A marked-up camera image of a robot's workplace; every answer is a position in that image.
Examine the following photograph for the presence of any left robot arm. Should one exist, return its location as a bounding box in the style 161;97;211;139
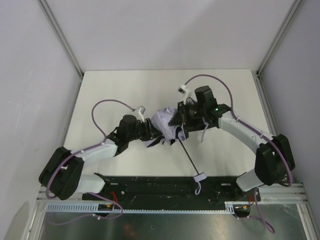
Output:
38;114;163;200

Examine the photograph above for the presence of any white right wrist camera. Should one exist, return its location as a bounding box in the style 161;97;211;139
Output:
178;84;192;105

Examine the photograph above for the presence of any right aluminium frame post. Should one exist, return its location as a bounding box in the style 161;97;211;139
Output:
255;0;305;77

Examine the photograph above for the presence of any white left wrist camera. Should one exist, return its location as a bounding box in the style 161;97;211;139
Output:
134;105;146;123

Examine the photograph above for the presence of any grey slotted cable duct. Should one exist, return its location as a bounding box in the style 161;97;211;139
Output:
45;202;250;215

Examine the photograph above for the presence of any lavender folding umbrella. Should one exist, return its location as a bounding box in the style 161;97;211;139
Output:
145;107;208;196

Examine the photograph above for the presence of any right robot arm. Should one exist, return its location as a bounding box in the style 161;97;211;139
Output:
168;85;296;192

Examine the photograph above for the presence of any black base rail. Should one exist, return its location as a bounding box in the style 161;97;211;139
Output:
82;176;261;211

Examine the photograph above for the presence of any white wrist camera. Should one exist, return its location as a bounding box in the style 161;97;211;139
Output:
134;105;146;123
178;84;192;105

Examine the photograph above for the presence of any aluminium frame post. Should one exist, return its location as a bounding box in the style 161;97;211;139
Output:
38;0;85;78
255;0;305;77

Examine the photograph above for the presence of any left aluminium frame post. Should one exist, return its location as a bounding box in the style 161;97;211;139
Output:
38;0;85;78

